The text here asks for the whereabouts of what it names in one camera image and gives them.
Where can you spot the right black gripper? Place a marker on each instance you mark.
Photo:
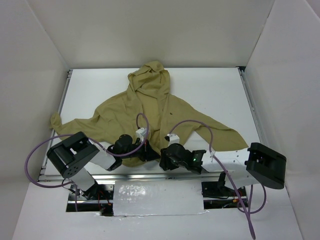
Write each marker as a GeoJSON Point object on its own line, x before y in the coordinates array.
{"type": "Point", "coordinates": [165, 160]}

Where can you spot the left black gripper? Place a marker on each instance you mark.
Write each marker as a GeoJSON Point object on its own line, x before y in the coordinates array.
{"type": "Point", "coordinates": [149, 152]}

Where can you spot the tan hooded zip jacket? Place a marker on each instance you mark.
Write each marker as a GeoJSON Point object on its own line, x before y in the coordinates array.
{"type": "Point", "coordinates": [149, 92]}

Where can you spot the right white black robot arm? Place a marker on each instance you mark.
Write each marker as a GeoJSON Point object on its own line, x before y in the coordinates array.
{"type": "Point", "coordinates": [257, 164]}

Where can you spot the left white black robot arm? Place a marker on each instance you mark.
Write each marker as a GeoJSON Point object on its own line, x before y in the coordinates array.
{"type": "Point", "coordinates": [71, 155]}

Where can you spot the white foil covered panel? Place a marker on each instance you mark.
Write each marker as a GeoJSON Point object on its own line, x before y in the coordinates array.
{"type": "Point", "coordinates": [158, 198]}

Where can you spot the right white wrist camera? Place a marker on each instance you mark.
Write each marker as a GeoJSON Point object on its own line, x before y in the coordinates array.
{"type": "Point", "coordinates": [172, 139]}

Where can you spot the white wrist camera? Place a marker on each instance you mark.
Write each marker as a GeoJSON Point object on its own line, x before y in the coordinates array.
{"type": "Point", "coordinates": [172, 139]}
{"type": "Point", "coordinates": [142, 132]}

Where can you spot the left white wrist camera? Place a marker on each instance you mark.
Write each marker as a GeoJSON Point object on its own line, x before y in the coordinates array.
{"type": "Point", "coordinates": [142, 132]}

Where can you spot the front aluminium rail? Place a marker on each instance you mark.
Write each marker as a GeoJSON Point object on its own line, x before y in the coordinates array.
{"type": "Point", "coordinates": [154, 177]}

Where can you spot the right aluminium side rail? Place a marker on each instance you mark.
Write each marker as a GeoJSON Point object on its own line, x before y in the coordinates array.
{"type": "Point", "coordinates": [253, 109]}

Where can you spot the aluminium side rail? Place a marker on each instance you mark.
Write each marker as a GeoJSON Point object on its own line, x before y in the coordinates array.
{"type": "Point", "coordinates": [54, 120]}
{"type": "Point", "coordinates": [253, 109]}

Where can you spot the left aluminium side rail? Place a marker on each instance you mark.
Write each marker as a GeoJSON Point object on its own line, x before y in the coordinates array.
{"type": "Point", "coordinates": [54, 120]}

